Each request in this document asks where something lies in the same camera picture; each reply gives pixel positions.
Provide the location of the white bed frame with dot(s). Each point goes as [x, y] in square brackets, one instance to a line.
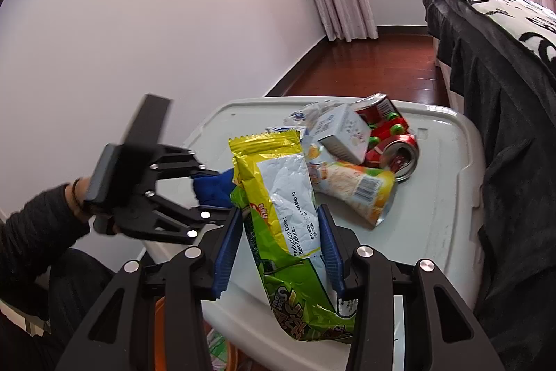
[445, 80]

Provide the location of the black white printed blanket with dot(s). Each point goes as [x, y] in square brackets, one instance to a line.
[499, 10]

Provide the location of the green yellow snack bag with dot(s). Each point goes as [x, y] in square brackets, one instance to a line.
[278, 197]

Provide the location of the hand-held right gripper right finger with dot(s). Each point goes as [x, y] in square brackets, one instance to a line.
[332, 256]

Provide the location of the white paper carton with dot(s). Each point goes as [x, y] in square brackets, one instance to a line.
[343, 130]

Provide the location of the green white plastic wrapper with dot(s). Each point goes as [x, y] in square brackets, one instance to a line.
[217, 349]

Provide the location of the black wristband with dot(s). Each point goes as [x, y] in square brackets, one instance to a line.
[76, 190]

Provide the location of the crumpled clear plastic bag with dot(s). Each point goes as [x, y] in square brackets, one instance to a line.
[304, 112]

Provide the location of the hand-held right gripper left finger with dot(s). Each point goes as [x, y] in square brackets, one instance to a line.
[228, 256]

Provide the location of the orange white snack packet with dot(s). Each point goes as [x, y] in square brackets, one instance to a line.
[352, 184]

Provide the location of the white plastic storage box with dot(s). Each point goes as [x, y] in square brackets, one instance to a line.
[430, 201]

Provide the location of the orange plastic bin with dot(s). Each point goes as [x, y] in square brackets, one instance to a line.
[158, 332]

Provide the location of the person's left forearm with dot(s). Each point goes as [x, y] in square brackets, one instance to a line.
[34, 232]

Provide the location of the red drink can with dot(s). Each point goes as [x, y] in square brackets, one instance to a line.
[397, 158]
[380, 106]

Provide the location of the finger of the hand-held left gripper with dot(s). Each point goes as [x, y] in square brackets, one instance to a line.
[182, 166]
[173, 223]

